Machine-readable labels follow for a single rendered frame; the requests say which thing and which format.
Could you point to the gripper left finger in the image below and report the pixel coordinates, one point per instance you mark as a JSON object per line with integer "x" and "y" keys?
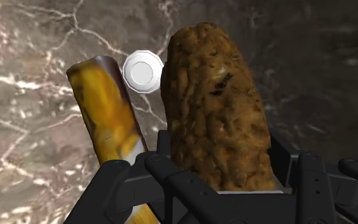
{"x": 154, "y": 183}

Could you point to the yellow brown flat box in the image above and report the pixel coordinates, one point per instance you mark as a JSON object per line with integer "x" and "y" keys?
{"x": 106, "y": 108}

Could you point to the white round cap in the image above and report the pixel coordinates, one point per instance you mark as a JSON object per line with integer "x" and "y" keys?
{"x": 142, "y": 71}

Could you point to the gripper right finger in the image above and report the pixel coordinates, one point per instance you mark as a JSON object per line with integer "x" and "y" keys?
{"x": 315, "y": 183}

